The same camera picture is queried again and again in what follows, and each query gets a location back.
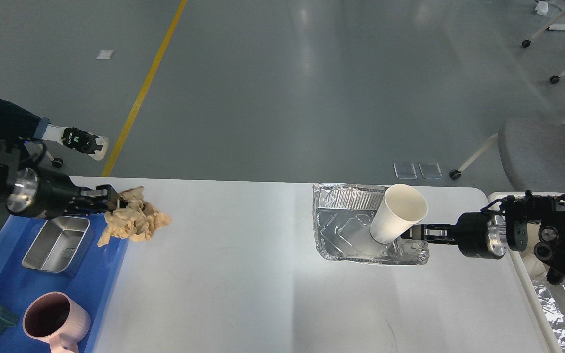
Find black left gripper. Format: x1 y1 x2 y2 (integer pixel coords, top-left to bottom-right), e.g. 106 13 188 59
6 167 128 219

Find brown paper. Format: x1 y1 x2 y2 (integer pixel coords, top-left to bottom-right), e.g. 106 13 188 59
96 186 173 247

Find grey office chair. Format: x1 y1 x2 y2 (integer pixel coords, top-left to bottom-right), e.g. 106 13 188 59
449 118 565 192

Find aluminium foil tray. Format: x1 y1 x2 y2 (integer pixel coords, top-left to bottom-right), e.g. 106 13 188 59
312 183 430 266

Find pink mug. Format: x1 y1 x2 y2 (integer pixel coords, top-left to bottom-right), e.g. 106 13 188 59
22 291 91 353

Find white paper cup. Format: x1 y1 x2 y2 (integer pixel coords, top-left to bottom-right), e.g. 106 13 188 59
370 184 428 244

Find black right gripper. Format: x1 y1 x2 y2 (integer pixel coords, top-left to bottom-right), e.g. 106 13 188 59
401 212 507 260

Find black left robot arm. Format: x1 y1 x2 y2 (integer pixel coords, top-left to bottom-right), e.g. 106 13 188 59
0 139 128 219

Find blue plastic bin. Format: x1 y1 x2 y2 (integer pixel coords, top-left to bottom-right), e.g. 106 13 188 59
0 215 128 353

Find stainless steel tray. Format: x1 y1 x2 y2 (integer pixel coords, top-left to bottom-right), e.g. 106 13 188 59
22 216 94 277

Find seated person in black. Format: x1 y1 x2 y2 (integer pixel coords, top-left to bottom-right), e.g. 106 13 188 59
0 98 109 161

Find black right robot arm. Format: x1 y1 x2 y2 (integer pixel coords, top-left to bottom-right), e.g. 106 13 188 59
401 190 565 285

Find cream plastic bin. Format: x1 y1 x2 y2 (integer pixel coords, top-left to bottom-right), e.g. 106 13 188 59
488 191 565 353

